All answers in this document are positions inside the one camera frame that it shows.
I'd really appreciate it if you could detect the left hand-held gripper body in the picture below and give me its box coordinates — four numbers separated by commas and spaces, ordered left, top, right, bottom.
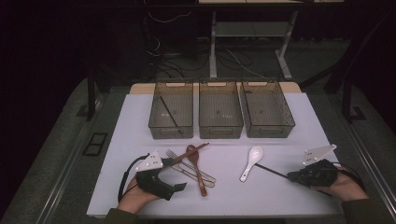
135, 151, 176, 202

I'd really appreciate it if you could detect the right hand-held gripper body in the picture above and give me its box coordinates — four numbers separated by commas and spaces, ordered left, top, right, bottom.
302, 144, 339, 188

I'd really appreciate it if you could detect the metal fork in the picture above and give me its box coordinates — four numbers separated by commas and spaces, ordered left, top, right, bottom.
165, 148, 218, 185

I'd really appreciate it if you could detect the metal knife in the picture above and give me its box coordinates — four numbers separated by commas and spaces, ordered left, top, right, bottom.
169, 162, 217, 189

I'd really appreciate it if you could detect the brown wooden spoon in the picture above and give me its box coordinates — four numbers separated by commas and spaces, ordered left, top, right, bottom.
186, 144, 208, 198

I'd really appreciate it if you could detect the black chopstick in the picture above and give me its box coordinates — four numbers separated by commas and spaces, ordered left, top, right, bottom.
160, 95, 184, 131
255, 163, 333, 198

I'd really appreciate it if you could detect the smoky transparent plastic bin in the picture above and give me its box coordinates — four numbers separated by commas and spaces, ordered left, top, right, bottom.
198, 81, 245, 140
148, 81, 194, 140
241, 80, 296, 139

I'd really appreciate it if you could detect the white ceramic spoon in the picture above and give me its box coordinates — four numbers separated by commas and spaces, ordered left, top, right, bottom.
238, 146, 264, 183

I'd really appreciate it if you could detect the person's left hand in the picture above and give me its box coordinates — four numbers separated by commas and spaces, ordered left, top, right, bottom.
116, 177, 162, 215

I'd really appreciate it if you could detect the person's right hand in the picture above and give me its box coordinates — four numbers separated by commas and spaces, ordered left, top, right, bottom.
311, 167, 370, 203

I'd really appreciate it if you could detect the white table cover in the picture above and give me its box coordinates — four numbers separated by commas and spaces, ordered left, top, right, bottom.
86, 92, 346, 217

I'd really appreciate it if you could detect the black upright stand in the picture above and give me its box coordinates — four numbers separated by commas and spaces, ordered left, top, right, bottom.
341, 73, 368, 123
76, 69, 106, 122

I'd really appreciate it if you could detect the black slanted stand leg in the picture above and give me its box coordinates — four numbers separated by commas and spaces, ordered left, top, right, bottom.
300, 8, 396, 95

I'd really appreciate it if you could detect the left hand-held gripper black cable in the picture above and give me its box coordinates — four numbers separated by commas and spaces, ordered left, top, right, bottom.
117, 153, 151, 203

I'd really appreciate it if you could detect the hand-held gripper black cable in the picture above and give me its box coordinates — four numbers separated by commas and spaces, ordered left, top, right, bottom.
117, 153, 151, 203
331, 161, 367, 192

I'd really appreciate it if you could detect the right hand-held gripper black cable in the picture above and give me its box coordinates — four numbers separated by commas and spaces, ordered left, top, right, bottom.
331, 161, 367, 192

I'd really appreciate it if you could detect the metal floor rail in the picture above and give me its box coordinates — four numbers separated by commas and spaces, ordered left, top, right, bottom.
35, 122, 94, 224
340, 119, 396, 216

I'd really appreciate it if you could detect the tangle of floor cables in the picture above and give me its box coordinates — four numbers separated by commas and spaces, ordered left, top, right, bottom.
143, 31, 275, 79

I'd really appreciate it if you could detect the hanging white cable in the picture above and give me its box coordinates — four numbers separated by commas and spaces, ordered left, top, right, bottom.
147, 10, 194, 24

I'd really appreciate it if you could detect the white desk frame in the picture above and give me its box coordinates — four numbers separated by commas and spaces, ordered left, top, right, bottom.
197, 0, 346, 81

